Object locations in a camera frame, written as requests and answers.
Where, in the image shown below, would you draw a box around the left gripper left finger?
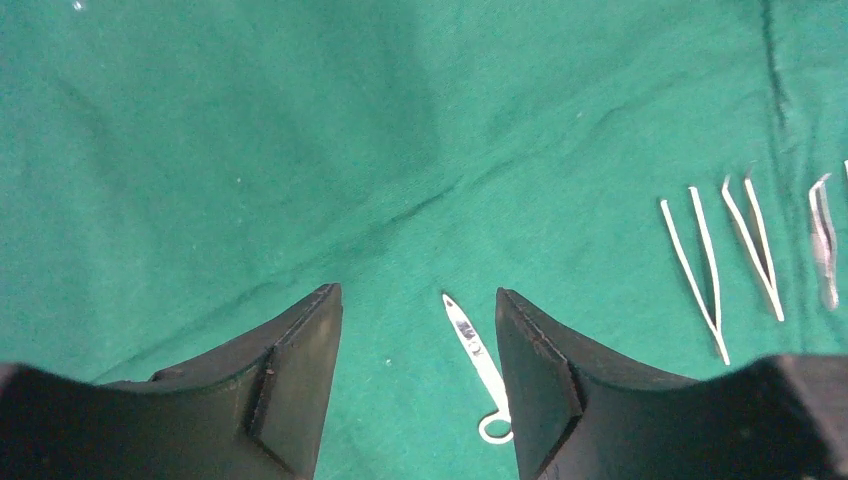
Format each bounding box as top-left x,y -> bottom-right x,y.
1,284 -> 342,479

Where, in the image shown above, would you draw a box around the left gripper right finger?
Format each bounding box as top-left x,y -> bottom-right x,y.
496,289 -> 847,479

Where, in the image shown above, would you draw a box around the long steel forceps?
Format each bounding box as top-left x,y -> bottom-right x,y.
659,185 -> 732,368

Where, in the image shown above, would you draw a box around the steel spatula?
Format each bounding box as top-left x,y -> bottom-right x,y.
720,174 -> 786,323

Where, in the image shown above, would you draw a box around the steel scissors blade pair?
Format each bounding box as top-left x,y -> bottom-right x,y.
441,292 -> 514,445

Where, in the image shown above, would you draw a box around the green surgical cloth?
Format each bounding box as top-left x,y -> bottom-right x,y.
1,1 -> 847,479

